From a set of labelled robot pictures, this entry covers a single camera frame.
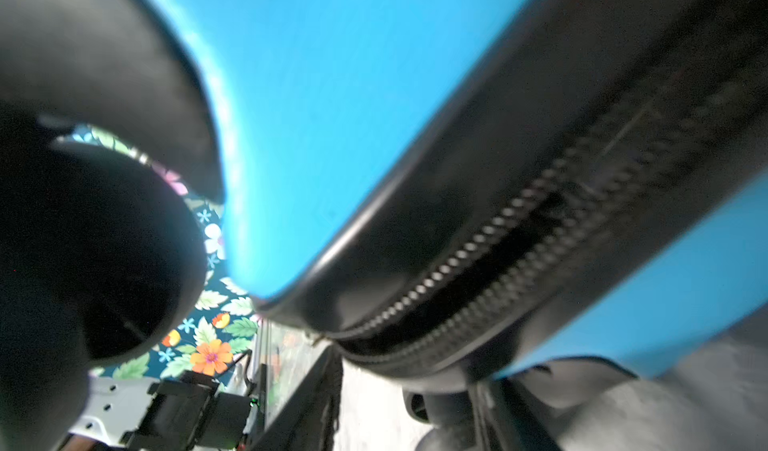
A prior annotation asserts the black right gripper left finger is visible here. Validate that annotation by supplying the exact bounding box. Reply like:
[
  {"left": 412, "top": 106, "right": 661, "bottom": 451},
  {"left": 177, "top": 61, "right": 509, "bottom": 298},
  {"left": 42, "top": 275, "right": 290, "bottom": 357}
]
[{"left": 248, "top": 347, "right": 343, "bottom": 451}]

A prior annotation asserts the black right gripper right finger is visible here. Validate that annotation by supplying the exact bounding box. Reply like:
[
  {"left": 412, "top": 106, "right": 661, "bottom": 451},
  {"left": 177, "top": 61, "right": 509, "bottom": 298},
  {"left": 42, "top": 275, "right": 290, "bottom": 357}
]
[{"left": 470, "top": 380, "right": 560, "bottom": 451}]

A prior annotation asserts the blue hard-shell suitcase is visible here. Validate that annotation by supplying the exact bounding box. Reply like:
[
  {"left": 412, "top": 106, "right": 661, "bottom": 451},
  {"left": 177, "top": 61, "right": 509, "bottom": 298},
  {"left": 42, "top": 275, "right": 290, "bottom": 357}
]
[{"left": 0, "top": 0, "right": 768, "bottom": 451}]

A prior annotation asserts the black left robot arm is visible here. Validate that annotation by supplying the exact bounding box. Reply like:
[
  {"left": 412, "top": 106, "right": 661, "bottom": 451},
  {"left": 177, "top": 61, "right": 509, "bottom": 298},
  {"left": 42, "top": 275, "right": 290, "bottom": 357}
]
[{"left": 57, "top": 371, "right": 257, "bottom": 450}]

